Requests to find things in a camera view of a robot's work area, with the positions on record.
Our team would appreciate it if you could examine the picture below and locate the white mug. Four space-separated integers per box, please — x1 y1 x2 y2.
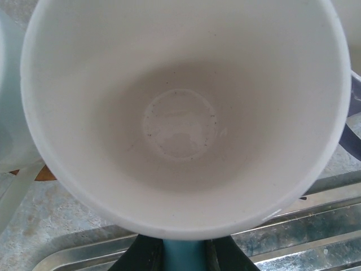
0 8 45 231

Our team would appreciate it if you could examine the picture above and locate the light blue mug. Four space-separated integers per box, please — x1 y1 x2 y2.
20 0 352 271

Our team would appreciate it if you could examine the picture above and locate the purple mug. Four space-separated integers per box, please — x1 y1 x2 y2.
332 0 361 163

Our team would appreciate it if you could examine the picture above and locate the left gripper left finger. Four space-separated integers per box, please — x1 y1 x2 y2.
114 233 166 271

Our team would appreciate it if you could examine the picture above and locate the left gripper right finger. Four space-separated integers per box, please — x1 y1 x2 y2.
204 235 256 271

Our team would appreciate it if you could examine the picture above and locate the metal tray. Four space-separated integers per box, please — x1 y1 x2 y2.
33 169 361 271

